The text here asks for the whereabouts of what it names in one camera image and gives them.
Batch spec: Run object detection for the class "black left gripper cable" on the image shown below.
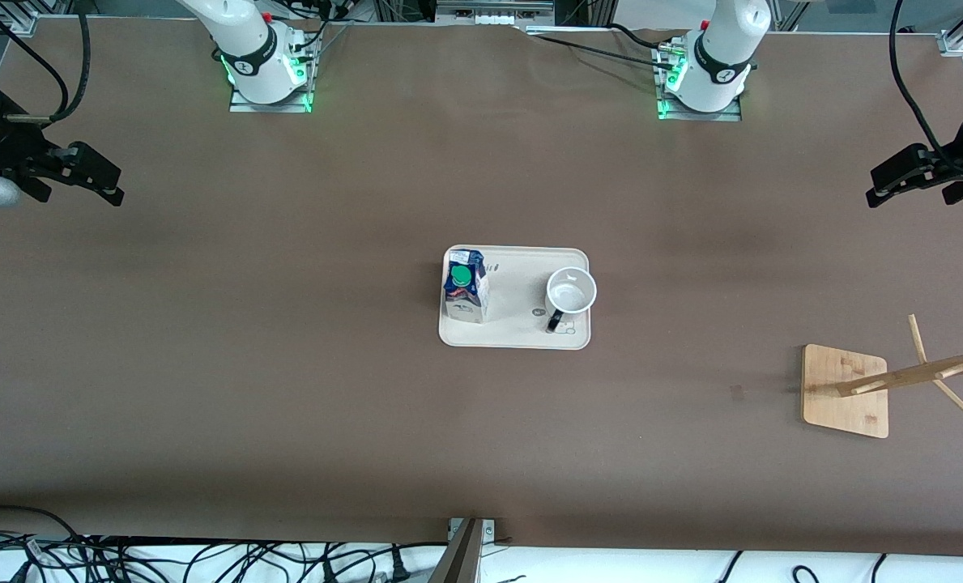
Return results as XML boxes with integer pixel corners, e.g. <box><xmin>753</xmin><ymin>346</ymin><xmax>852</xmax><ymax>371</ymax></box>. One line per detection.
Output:
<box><xmin>888</xmin><ymin>0</ymin><xmax>958</xmax><ymax>156</ymax></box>

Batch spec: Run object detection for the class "aluminium profile bar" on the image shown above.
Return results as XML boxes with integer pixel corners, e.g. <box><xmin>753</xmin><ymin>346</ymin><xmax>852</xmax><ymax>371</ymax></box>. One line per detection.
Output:
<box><xmin>427</xmin><ymin>518</ymin><xmax>486</xmax><ymax>583</ymax></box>

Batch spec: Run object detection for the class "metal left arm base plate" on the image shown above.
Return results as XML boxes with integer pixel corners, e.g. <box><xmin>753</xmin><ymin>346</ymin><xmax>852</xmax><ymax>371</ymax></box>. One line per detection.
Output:
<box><xmin>656</xmin><ymin>96</ymin><xmax>744</xmax><ymax>123</ymax></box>

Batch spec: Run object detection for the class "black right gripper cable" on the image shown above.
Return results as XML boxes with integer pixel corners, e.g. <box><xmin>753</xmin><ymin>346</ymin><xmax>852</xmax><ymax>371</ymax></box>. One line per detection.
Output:
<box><xmin>0</xmin><ymin>0</ymin><xmax>93</xmax><ymax>126</ymax></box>

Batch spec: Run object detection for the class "white mug black handle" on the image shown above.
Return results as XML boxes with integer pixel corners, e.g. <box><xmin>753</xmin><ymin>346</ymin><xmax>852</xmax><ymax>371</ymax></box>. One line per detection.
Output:
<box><xmin>543</xmin><ymin>266</ymin><xmax>599</xmax><ymax>335</ymax></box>

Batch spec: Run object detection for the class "wooden cup hanging rack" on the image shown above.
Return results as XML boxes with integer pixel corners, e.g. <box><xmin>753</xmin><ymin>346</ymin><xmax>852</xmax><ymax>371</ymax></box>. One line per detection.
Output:
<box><xmin>801</xmin><ymin>313</ymin><xmax>963</xmax><ymax>440</ymax></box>

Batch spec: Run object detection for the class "black cable on table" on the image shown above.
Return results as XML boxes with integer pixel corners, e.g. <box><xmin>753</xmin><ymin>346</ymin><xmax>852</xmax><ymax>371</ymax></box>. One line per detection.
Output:
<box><xmin>528</xmin><ymin>29</ymin><xmax>681</xmax><ymax>74</ymax></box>

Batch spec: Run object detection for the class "beige rectangular serving tray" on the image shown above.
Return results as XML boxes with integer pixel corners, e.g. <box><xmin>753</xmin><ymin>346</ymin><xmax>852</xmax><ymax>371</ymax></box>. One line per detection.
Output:
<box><xmin>439</xmin><ymin>245</ymin><xmax>592</xmax><ymax>351</ymax></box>

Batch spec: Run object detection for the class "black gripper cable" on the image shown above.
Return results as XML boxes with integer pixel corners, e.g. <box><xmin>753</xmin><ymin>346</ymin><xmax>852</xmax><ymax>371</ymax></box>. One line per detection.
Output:
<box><xmin>0</xmin><ymin>0</ymin><xmax>93</xmax><ymax>126</ymax></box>
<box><xmin>888</xmin><ymin>0</ymin><xmax>958</xmax><ymax>156</ymax></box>

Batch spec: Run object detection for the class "grey power strip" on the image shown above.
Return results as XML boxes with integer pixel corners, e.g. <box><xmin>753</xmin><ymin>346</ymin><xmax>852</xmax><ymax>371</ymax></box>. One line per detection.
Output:
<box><xmin>437</xmin><ymin>0</ymin><xmax>555</xmax><ymax>27</ymax></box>

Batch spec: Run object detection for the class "small metal corner bracket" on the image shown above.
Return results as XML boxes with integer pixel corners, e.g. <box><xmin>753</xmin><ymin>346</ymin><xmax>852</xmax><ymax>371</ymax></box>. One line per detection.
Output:
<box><xmin>447</xmin><ymin>518</ymin><xmax>496</xmax><ymax>542</ymax></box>

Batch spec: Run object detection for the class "blue milk carton green cap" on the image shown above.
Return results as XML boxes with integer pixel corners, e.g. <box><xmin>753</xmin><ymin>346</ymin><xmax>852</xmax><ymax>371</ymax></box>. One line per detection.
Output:
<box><xmin>443</xmin><ymin>248</ymin><xmax>491</xmax><ymax>325</ymax></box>

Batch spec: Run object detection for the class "brown table cover sheet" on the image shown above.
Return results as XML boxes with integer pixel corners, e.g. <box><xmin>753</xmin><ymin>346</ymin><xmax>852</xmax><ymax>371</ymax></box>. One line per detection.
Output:
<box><xmin>0</xmin><ymin>16</ymin><xmax>963</xmax><ymax>560</ymax></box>

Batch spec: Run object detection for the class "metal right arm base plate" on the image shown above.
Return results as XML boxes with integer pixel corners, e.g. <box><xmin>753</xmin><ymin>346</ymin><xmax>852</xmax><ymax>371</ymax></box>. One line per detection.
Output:
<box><xmin>228</xmin><ymin>79</ymin><xmax>314</xmax><ymax>114</ymax></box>

